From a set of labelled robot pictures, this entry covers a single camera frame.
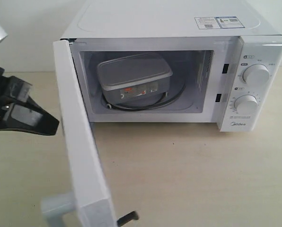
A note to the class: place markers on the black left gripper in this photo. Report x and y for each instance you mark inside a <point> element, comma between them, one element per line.
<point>14,116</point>

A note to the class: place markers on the white lidded plastic container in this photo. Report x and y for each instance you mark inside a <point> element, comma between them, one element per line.
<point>134,77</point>

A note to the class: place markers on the white microwave door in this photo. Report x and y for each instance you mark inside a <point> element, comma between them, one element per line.
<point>90,197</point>

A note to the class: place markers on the white microwave oven body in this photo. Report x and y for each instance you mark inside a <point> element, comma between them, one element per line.
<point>220,56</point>

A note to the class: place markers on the glass turntable plate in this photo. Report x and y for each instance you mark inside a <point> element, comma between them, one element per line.
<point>180,63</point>

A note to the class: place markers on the white and blue label sticker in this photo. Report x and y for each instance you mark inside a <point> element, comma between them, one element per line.
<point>218,23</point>

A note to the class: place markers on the lower white timer knob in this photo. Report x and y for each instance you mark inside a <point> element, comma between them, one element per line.
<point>246,104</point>

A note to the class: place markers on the upper white control knob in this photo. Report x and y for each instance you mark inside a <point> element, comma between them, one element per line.
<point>256,75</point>

